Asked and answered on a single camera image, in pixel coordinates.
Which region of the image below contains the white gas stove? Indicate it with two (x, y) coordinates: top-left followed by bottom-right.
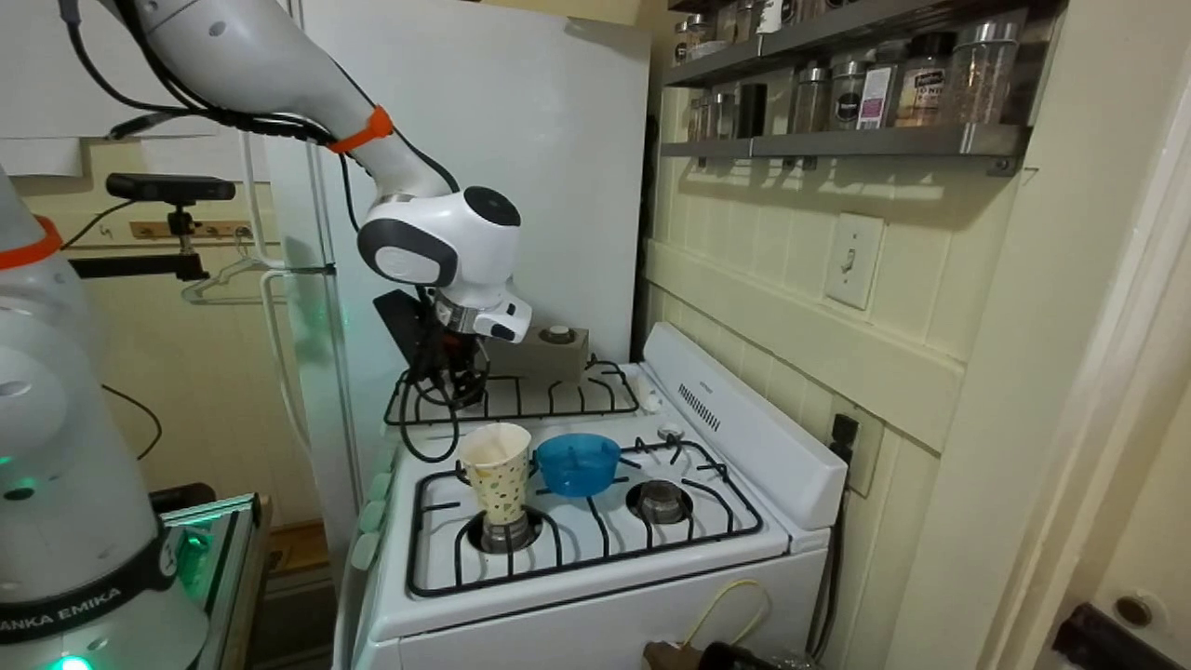
(332, 323), (849, 670)

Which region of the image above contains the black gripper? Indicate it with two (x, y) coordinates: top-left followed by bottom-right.
(376, 290), (484, 407)

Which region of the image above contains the black wall outlet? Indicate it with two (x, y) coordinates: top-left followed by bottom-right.
(831, 413), (860, 460)

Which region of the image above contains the metal spice rack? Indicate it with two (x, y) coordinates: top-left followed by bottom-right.
(661, 0), (1067, 170)

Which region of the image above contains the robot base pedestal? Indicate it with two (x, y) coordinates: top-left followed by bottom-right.
(0, 175), (263, 670)

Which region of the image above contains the black stove grate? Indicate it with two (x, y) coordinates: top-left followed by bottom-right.
(404, 434), (764, 594)
(385, 362), (640, 428)

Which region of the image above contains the white light switch plate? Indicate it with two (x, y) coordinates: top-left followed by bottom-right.
(826, 217), (881, 310)

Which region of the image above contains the blue plastic bowl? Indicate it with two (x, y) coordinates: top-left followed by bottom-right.
(531, 433), (623, 498)

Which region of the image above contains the black camera on stand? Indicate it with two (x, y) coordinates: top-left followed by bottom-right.
(73, 170), (234, 282)

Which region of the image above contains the white refrigerator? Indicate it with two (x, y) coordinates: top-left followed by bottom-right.
(253, 0), (656, 536)

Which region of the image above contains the right black stove grate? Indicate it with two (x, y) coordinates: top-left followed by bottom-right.
(404, 434), (764, 594)

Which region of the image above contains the left black stove grate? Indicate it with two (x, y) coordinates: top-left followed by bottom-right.
(385, 362), (640, 428)

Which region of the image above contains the dotted paper cup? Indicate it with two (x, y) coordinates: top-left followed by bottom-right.
(458, 425), (531, 526)

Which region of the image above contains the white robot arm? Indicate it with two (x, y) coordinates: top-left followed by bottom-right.
(56, 0), (531, 407)

